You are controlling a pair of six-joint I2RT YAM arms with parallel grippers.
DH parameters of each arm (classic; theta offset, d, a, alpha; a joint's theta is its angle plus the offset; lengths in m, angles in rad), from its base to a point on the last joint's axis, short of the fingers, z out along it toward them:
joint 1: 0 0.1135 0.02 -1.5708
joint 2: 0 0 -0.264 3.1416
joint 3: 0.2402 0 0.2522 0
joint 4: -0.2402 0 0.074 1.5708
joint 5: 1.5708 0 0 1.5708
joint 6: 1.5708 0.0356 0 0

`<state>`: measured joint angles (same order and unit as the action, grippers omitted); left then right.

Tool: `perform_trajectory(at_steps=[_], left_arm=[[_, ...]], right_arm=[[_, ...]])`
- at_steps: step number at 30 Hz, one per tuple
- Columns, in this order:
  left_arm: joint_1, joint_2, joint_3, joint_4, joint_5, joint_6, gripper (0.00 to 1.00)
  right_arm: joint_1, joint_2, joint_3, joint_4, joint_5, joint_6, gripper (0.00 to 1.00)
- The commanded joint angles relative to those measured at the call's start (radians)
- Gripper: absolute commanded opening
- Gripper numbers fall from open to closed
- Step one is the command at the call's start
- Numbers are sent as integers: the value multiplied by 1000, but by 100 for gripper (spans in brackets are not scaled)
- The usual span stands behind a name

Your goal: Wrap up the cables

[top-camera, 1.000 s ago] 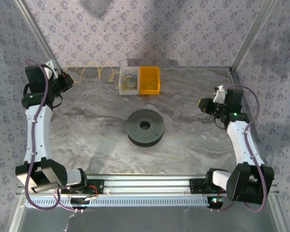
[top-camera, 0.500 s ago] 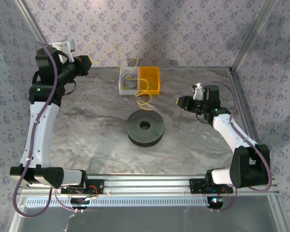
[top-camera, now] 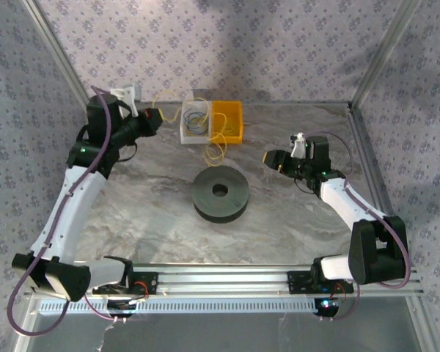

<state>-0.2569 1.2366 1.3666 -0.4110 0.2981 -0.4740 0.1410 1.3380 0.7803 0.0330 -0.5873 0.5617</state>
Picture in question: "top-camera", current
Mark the grey cable spool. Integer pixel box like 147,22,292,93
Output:
190,164,251,224

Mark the white plastic bin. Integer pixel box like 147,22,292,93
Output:
179,99,213,144

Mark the yellow plastic bin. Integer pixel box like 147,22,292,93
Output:
209,100,245,144

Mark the black controller board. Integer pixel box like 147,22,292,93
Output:
313,297,340,318
106,297,137,318

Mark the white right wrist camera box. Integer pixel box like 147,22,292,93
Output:
288,132,309,159

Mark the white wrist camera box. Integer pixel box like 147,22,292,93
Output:
288,132,309,159
109,83,143,117

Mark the blue cable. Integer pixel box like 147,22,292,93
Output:
183,109,208,131

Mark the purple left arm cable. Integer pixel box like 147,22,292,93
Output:
7,84,147,337

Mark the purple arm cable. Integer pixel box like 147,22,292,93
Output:
7,84,147,337
304,131,414,323

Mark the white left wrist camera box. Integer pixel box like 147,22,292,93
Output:
109,83,143,117

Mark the aluminium frame rail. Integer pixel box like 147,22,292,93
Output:
346,104,404,267

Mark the aluminium frame post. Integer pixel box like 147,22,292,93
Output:
21,0,96,111
350,0,422,111

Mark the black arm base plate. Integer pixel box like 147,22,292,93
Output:
91,271,159,296
286,270,355,295

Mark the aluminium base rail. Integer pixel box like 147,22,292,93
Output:
25,263,426,298

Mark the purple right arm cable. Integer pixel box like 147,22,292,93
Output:
304,131,414,323

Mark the red wire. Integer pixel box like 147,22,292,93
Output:
133,280,150,300
329,284,348,304

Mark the white slotted cable duct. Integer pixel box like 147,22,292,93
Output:
38,298,320,315

